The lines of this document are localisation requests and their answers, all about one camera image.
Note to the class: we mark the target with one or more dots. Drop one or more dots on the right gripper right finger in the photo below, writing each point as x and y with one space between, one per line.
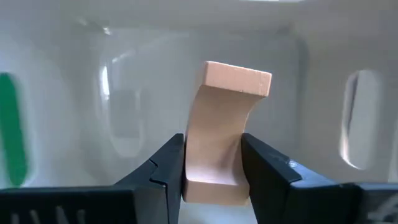
280 193

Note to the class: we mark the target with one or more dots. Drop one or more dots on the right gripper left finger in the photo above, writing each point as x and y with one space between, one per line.
161 174

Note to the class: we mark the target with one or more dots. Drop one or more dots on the natural wooden arch block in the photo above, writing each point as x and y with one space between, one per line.
217 140

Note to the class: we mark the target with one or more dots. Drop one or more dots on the gray plastic bin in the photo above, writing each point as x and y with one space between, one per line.
155 77

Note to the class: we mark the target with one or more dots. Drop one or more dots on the green felt mat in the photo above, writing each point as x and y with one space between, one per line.
12 130

